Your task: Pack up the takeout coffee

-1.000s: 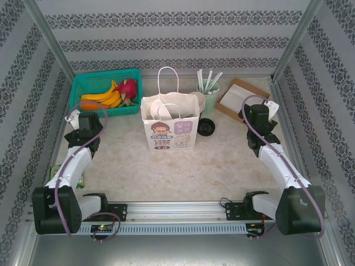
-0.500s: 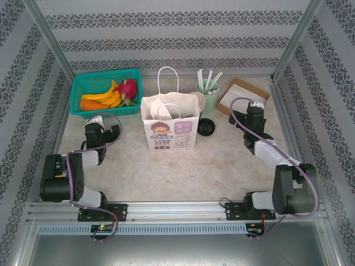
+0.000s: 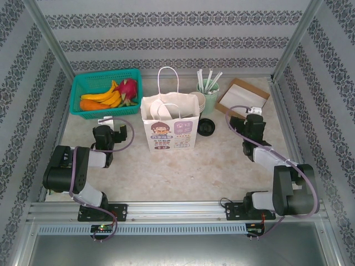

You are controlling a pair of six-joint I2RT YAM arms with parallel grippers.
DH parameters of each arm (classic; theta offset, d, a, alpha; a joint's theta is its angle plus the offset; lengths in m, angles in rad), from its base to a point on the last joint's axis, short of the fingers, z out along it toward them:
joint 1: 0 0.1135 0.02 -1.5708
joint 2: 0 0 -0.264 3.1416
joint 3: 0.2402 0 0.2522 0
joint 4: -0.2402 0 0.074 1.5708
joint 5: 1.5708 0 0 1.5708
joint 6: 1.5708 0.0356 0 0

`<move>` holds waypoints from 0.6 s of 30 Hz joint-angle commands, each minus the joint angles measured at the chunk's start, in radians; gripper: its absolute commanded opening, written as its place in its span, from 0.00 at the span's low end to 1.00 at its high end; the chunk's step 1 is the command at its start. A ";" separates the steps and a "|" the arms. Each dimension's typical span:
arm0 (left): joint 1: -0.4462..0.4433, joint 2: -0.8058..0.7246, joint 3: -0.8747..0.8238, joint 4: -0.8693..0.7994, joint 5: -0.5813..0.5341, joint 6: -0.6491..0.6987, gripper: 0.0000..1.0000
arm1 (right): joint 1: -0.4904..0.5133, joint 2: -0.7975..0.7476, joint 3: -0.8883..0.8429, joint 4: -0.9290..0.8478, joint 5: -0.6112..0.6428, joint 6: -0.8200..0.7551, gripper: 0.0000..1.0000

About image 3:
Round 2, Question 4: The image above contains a white printed paper bag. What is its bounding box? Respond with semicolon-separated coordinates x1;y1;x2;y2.
140;66;201;152

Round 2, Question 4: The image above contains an orange mango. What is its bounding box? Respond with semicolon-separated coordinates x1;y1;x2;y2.
79;99;111;111

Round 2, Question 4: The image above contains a white napkin stack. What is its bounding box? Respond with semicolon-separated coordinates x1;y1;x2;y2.
220;84;266;108

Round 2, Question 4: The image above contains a brown cardboard box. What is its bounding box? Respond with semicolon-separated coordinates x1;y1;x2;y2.
215;78;271;114

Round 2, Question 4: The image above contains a yellow banana bunch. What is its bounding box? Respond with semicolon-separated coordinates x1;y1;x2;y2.
80;80;124;108

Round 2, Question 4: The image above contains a pale green straw holder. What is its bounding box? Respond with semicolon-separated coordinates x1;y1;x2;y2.
196;79;220;114

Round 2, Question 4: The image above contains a pink dragon fruit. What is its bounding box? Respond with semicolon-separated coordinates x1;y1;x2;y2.
113;78;139;106

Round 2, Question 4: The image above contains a teal plastic basket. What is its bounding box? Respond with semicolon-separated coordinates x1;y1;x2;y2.
69;68;143;120

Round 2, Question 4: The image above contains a stack of paper cups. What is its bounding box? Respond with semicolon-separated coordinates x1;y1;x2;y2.
190;91;206;113

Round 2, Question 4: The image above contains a black mounting plate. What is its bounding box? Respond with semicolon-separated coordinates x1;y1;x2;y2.
77;203;129;222
225;202;277;222

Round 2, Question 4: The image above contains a grey metal shelf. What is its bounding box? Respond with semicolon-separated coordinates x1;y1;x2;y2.
27;235;336;266

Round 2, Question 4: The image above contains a purple cable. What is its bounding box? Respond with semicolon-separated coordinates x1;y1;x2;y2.
68;117;136;206
92;214;119;242
257;214;286;239
225;105;319;219

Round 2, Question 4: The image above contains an aluminium side rail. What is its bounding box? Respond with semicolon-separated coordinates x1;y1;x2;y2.
268;79;316;200
38;79;76;202

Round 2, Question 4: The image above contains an aluminium frame post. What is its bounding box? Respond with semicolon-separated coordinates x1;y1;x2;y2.
273;0;333;81
22;0;76;80

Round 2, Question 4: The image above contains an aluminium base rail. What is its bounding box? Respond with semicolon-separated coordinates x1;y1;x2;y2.
26;201;327;223

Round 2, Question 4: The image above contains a grey slotted cable duct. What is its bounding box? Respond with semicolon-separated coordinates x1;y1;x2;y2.
37;223;247;236

